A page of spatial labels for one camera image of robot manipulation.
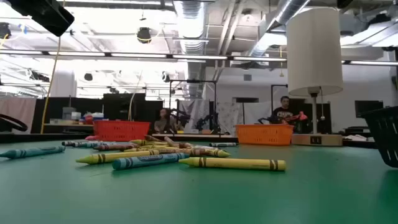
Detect silver ventilation duct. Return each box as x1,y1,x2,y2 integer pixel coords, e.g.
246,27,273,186
247,0,312,58
172,0,208,99

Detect black monitor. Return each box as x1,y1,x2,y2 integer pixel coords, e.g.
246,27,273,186
354,100,384,119

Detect long ceiling light bar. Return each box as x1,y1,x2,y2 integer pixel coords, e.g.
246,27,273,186
0,49,398,67

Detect red object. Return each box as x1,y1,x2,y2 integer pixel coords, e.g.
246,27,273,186
290,111,309,123

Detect grey box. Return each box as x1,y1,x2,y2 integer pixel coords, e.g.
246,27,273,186
62,106,77,121

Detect white hanging sheet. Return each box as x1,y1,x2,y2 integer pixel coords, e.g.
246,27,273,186
178,98,274,135

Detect person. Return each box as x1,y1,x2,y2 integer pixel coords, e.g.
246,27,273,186
154,108,180,134
269,95,295,125

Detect white shade table lamp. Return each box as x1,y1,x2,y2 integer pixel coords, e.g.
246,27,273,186
285,7,345,147

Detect black frame stand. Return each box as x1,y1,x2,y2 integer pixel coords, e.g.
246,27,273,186
169,79,218,135
270,83,289,125

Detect yellow crayon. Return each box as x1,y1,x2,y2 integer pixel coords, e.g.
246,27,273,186
130,139,169,147
186,148,231,158
76,150,161,165
178,157,287,172

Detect black ceiling dome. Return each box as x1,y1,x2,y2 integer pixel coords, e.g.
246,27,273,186
136,27,153,45

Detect black partition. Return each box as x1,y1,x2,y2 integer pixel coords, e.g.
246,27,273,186
30,92,165,135

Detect wooden shelf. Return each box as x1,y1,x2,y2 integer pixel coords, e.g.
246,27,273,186
42,123,95,129

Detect pink curtain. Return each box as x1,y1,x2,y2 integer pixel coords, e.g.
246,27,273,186
0,96,37,134

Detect red plastic basket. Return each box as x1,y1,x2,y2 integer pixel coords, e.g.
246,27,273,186
93,119,151,142

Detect black plastic basket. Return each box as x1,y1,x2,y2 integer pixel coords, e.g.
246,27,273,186
360,106,398,169

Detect white papers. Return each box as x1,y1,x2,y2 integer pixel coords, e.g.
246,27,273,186
343,134,370,142

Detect teal blue crayon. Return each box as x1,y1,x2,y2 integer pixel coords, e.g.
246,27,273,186
0,145,66,160

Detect orange plastic basket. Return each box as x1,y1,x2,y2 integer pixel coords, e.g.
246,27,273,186
234,124,295,146

